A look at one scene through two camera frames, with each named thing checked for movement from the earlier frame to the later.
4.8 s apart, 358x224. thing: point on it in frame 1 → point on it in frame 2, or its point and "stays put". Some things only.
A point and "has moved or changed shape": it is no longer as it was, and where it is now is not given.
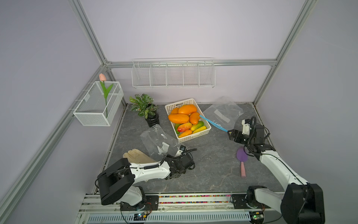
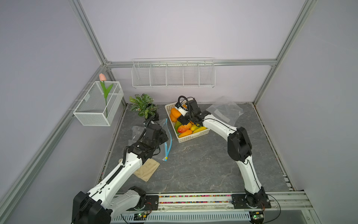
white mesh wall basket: x=99 y=106 stays put
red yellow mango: x=184 y=126 stays put
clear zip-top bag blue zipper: x=157 y=144 has moved or changed shape
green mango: x=200 y=124 stays put
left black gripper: x=170 y=156 → x=164 y=138
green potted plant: x=143 y=105 stays put
